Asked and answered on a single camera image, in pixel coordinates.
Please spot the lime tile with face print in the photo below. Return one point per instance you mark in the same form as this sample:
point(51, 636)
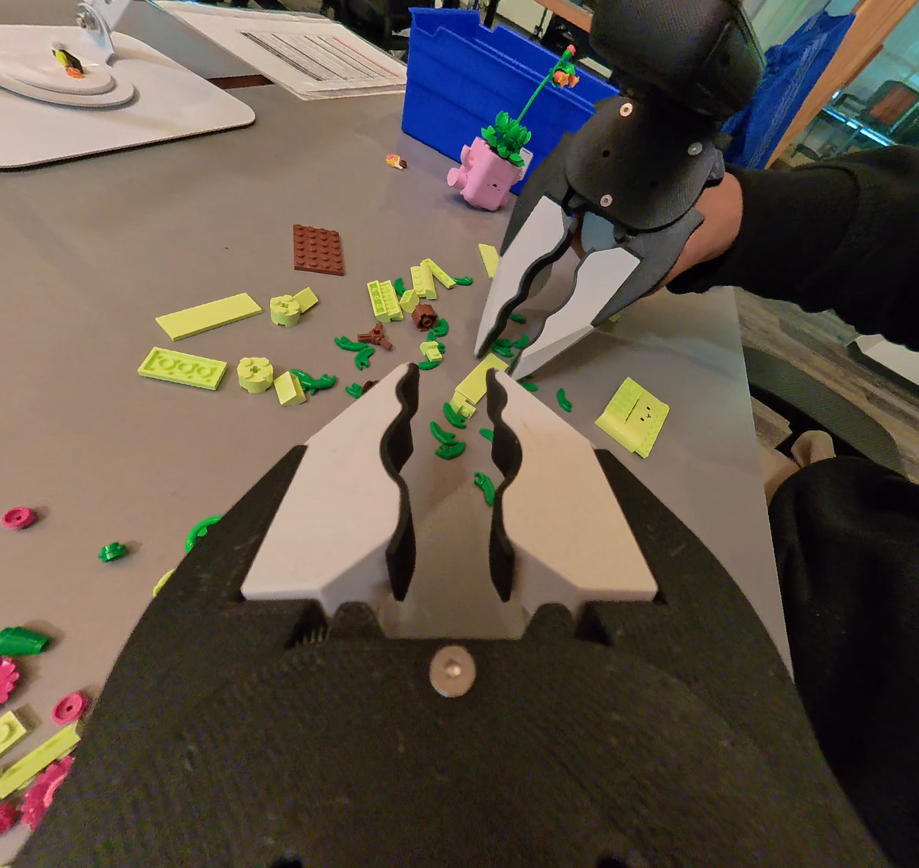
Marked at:
point(646, 414)

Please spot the scatter of green leaf pieces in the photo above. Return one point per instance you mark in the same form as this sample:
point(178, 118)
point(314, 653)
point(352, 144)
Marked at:
point(449, 448)

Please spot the brown and lime brick assembly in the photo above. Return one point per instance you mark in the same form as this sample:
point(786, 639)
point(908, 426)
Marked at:
point(621, 415)

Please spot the lime rounded corner piece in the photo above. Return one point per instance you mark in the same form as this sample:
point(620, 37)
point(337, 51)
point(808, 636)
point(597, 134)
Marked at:
point(459, 405)

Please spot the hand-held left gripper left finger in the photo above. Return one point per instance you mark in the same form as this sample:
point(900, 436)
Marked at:
point(323, 523)

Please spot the person's tan trousers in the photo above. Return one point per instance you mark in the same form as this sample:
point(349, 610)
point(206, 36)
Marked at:
point(804, 455)

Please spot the pink toy figure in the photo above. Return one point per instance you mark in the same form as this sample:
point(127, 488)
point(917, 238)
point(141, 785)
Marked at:
point(488, 182)

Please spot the person's right hand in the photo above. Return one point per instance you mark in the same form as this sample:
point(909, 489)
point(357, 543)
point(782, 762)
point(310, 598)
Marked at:
point(714, 225)

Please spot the long lime tile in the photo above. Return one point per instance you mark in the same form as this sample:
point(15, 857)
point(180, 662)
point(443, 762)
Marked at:
point(479, 378)

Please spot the brown stump piece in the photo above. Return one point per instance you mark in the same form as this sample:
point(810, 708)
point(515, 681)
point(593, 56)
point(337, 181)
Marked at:
point(425, 317)

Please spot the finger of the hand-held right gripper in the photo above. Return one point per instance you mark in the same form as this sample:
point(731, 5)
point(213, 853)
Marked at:
point(528, 250)
point(592, 293)

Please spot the small lime stud piece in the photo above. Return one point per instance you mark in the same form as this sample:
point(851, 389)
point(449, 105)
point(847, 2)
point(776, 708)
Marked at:
point(431, 349)

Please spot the lime smooth tile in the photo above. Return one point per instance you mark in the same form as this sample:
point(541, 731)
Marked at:
point(208, 316)

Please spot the small lime square tile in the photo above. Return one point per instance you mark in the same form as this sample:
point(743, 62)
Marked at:
point(306, 298)

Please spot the small lime slope piece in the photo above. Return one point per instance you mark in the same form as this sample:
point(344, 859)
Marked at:
point(289, 388)

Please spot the blue bin with printed tag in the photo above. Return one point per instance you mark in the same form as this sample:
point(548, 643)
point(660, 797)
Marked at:
point(459, 85)

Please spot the small yellow black piece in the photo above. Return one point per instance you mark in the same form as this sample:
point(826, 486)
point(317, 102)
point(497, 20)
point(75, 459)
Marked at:
point(68, 64)

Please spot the lime round brick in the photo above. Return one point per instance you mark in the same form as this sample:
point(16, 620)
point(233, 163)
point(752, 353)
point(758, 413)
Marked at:
point(255, 374)

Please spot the person's right forearm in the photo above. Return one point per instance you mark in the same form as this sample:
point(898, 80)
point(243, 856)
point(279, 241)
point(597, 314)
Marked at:
point(825, 236)

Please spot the stack of lime bricks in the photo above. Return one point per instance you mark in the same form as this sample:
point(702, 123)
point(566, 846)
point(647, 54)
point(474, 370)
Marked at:
point(384, 300)

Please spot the printed paper sheet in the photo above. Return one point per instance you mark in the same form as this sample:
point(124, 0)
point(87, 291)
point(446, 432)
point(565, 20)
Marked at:
point(309, 49)

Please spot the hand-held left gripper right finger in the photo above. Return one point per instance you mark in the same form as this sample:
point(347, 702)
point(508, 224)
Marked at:
point(574, 523)

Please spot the white stand base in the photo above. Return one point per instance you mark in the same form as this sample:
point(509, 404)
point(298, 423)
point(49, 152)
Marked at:
point(143, 114)

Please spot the large brown studded plate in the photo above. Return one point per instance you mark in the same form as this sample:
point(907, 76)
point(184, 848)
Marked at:
point(318, 250)

